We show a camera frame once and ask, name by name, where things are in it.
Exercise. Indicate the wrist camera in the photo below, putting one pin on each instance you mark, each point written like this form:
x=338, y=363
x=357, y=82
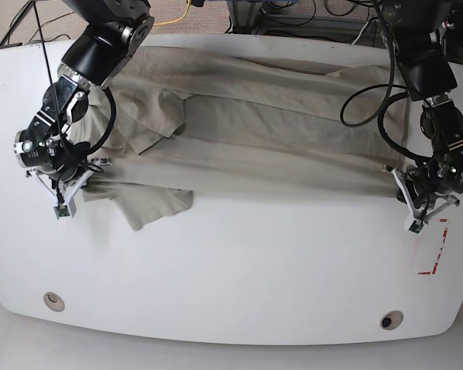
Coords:
x=414, y=225
x=66, y=209

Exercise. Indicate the red tape marking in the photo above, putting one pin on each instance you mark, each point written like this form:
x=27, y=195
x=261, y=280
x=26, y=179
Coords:
x=429, y=247

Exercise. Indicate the right table grommet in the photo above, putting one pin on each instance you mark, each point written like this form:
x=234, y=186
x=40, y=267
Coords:
x=391, y=320

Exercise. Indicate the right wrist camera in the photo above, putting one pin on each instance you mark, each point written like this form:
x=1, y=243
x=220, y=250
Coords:
x=66, y=209

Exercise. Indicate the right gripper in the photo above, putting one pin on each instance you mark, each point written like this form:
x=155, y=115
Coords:
x=62, y=185

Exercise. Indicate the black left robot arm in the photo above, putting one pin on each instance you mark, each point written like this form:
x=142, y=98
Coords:
x=419, y=71

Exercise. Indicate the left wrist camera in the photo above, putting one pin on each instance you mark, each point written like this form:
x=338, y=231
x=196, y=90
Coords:
x=414, y=225

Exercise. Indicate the left table grommet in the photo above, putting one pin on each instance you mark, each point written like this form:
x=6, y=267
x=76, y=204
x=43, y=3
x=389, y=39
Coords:
x=54, y=302

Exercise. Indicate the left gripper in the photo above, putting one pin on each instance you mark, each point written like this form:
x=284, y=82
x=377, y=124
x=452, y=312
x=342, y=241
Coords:
x=423, y=192

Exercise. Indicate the beige t-shirt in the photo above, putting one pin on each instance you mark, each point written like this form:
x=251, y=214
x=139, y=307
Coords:
x=192, y=121

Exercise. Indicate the table grommet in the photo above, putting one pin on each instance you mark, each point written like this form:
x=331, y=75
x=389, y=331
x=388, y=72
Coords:
x=54, y=302
x=391, y=320

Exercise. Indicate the aluminium table leg frame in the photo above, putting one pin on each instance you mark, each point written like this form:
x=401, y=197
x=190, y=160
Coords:
x=244, y=15

